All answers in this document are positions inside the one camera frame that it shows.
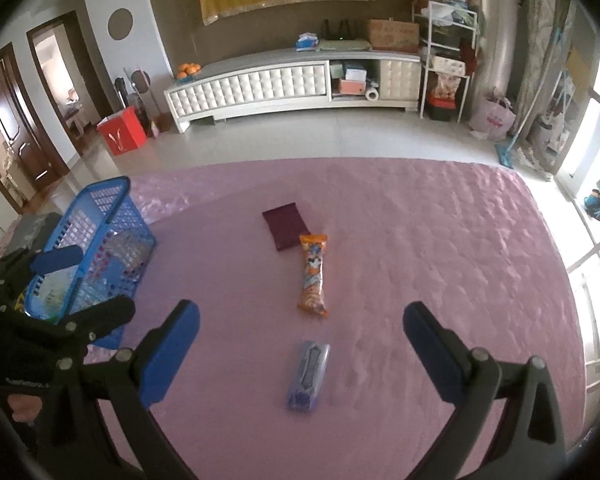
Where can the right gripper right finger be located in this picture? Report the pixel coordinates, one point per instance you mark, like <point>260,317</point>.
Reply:
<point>528,442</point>

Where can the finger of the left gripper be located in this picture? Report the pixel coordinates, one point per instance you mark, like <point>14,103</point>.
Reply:
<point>75,331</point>
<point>18,268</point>

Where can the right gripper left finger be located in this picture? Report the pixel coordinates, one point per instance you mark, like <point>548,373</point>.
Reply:
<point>96,421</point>

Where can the orange cartoon snack bar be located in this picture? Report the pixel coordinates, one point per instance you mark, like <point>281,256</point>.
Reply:
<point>312,297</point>

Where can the maroon snack packet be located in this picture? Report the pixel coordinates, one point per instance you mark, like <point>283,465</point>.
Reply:
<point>286,225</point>

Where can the person's hand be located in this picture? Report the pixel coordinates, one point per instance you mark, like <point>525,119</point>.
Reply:
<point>24,408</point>

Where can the blue plastic basket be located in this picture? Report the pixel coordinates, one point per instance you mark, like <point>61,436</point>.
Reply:
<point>116,241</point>

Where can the pink quilted table cloth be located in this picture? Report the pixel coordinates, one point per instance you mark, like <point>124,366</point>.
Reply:
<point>468,240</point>

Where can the purple blue snack bar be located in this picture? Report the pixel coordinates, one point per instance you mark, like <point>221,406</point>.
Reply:
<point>306,386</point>

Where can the brown wooden door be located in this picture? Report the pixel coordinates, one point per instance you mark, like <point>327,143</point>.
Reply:
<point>29,162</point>

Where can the red gift bag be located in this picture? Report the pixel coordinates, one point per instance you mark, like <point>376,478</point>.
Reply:
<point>122,132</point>

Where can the plate of oranges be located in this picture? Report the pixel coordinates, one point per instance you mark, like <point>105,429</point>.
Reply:
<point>187,72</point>

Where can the pink white shopping bag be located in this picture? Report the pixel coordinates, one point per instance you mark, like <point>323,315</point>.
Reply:
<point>492,118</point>

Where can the white paper roll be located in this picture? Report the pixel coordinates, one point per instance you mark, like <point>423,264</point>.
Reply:
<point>372,94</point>

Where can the blue tissue pack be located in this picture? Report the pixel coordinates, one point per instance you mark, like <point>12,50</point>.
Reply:
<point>307,42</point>

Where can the white tufted TV cabinet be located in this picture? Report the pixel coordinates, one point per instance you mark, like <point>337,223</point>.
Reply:
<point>288,80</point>

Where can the white metal shelf rack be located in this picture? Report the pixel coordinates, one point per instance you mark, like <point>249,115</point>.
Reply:
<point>449,31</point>

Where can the cardboard box on cabinet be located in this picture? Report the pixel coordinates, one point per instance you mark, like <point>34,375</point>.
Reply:
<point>391,35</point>

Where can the tall silver air conditioner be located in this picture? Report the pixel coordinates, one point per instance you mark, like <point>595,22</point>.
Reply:
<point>498,22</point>

